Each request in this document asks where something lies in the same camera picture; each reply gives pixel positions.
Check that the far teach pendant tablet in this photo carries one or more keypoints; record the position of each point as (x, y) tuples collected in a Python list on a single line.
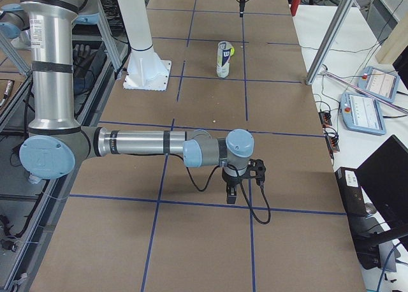
[(383, 84)]

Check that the near teach pendant tablet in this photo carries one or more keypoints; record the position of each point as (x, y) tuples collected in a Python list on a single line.
[(362, 114)]

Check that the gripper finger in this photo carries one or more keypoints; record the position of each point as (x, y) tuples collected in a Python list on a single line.
[(231, 194), (241, 7)]

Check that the aluminium frame post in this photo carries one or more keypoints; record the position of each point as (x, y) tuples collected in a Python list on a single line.
[(326, 44)]

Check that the teach pendant tablet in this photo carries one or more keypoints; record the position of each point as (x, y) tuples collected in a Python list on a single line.
[(362, 114), (383, 84)]

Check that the wooden beam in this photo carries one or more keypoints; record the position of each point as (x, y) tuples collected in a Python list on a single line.
[(394, 44)]

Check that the white pedestal column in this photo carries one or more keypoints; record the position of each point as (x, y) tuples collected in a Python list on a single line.
[(145, 70)]

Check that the black monitor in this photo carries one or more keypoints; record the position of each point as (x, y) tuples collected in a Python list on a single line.
[(383, 176)]

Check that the tennis ball can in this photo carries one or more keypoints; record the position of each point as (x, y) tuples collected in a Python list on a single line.
[(223, 59)]

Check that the orange black connector box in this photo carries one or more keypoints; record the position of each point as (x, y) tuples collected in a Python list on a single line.
[(325, 118)]

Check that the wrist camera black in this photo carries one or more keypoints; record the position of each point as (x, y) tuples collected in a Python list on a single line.
[(257, 171)]

